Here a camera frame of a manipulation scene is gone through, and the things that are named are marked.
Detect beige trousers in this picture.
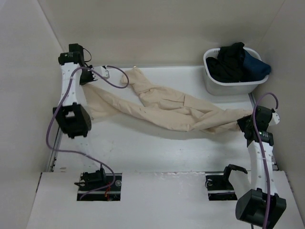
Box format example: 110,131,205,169
82,68,253,134

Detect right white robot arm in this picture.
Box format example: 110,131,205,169
221,106,286,229

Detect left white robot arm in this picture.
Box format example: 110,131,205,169
53,43,107,191

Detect white laundry basket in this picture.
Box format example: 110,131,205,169
203,48,269,96

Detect black garment in basket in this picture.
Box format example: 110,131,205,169
206,42,245,83

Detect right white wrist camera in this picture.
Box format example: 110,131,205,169
269,109,280,126

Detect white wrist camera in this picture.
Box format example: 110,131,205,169
269,109,280,126
92,66,110,81

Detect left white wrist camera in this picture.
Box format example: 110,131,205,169
92,66,110,81

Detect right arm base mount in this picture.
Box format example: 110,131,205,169
204,164,248,201

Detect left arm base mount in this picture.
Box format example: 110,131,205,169
74,173,122,202

